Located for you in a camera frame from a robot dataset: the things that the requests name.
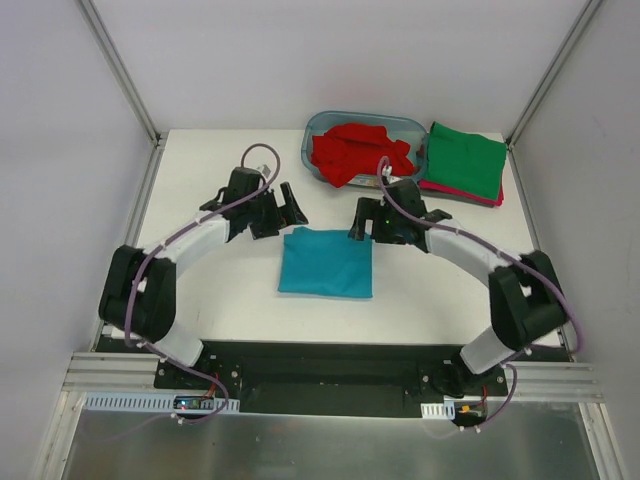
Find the folded green t shirt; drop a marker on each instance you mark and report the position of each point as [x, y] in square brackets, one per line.
[465, 160]

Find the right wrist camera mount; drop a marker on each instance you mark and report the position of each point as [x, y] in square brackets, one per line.
[387, 176]

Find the left white cable duct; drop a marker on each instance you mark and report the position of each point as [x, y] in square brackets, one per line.
[159, 403]

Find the white cable duct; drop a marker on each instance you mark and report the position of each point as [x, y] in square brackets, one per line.
[159, 403]
[438, 411]

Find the red t shirt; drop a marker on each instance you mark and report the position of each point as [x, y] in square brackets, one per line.
[352, 149]

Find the teal t shirt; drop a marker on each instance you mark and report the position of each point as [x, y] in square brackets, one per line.
[326, 263]

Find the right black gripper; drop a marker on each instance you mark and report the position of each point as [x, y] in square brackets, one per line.
[373, 223]

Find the right aluminium table rail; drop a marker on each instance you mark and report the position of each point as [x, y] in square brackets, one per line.
[565, 332]

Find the aluminium table rail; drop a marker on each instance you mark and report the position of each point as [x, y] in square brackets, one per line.
[143, 192]
[565, 332]

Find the left aluminium frame post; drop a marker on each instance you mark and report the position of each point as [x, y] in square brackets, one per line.
[116, 64]

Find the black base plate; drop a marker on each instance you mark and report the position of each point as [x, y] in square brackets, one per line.
[348, 380]

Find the clear blue plastic bin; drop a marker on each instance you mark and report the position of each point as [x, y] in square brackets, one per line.
[398, 128]

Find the left aluminium table rail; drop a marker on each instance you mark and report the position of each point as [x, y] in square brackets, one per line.
[143, 192]

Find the right aluminium frame post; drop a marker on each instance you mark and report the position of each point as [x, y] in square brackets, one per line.
[570, 42]

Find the aluminium frame post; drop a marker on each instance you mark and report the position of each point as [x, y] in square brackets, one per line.
[116, 64]
[570, 42]

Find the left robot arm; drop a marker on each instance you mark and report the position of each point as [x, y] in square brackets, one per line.
[140, 292]

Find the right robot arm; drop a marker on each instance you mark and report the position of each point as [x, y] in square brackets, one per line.
[525, 300]

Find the folded pink t shirt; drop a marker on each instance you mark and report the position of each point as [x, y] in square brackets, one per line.
[460, 192]

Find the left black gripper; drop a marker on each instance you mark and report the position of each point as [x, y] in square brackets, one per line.
[273, 214]

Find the right white cable duct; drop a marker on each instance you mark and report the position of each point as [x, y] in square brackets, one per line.
[438, 411]

